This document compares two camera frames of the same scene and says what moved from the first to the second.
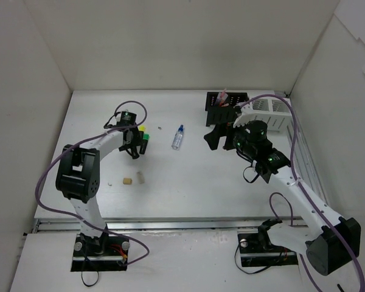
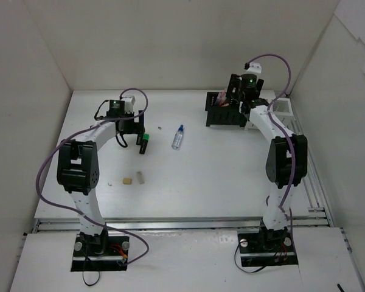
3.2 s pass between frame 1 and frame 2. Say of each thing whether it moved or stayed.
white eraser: stayed
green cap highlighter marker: stayed
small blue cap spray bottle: stayed
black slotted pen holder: stayed
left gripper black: moved
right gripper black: moved
